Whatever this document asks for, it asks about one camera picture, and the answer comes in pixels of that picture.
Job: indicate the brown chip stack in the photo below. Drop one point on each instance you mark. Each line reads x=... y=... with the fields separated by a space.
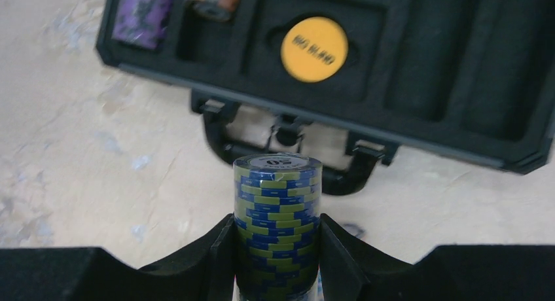
x=216 y=10

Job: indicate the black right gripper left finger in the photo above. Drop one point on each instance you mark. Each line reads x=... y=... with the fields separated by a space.
x=201 y=270

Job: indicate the grey green chip stack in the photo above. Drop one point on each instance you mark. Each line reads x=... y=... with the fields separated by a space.
x=277 y=216

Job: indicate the black poker set case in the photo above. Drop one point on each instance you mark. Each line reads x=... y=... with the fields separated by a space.
x=468 y=79

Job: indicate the purple chip stack lower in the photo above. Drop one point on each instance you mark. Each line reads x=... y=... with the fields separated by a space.
x=141 y=23

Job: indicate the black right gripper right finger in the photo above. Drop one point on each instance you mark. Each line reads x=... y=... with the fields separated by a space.
x=353 y=270

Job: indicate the yellow big blind button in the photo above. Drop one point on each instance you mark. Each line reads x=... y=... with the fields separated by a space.
x=314 y=49

